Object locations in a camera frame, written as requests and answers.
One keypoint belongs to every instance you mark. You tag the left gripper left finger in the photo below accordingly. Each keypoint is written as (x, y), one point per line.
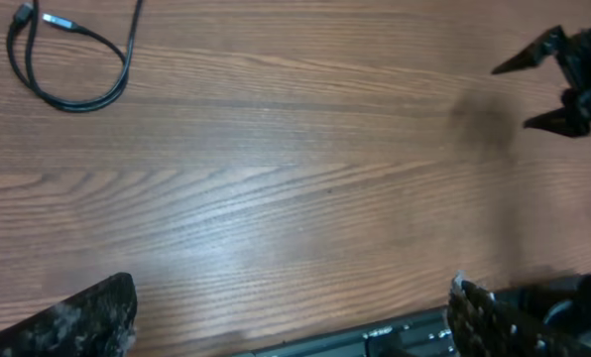
(96, 322)

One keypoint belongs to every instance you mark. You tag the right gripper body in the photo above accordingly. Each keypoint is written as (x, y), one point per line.
(574, 58)

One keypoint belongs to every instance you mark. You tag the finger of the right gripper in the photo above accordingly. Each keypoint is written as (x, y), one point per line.
(546, 45)
(562, 122)

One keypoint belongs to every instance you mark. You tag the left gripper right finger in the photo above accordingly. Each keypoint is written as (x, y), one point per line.
(548, 319)

